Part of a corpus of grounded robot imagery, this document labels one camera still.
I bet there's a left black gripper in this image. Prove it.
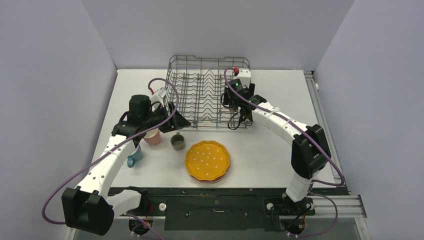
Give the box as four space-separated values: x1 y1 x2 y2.
142 102 190 134

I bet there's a purple cable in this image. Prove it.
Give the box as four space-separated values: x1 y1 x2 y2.
41 77 181 240
223 67 346 238

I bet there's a blue mug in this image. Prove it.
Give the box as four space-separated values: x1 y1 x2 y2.
127 145 143 168

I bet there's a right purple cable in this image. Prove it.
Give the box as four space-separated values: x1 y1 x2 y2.
223 67 346 238

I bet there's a yellow polka dot plate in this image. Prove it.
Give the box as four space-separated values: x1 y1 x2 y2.
184 140 231 177

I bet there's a grey ceramic mug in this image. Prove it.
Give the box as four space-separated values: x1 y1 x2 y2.
170 132 186 151

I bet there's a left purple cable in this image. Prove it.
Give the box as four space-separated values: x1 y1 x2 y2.
41 77 181 240

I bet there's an aluminium rail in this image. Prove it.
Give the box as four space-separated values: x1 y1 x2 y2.
303 70 368 220

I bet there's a grey wire dish rack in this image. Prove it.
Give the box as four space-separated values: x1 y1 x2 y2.
165 54 252 130

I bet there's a pink cup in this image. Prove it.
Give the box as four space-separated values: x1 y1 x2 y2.
143 128 161 146

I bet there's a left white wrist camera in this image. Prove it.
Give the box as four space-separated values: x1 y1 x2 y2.
149 87 167 110

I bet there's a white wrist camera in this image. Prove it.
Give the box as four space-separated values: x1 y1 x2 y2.
233 67 252 88
149 87 167 110

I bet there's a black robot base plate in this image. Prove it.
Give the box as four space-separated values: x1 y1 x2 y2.
96 187 349 233

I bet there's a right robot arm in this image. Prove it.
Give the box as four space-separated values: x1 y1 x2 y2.
224 78 331 214

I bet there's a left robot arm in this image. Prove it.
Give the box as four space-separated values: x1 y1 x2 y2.
61 94 191 236

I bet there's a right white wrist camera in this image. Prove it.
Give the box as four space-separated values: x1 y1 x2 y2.
233 67 252 88

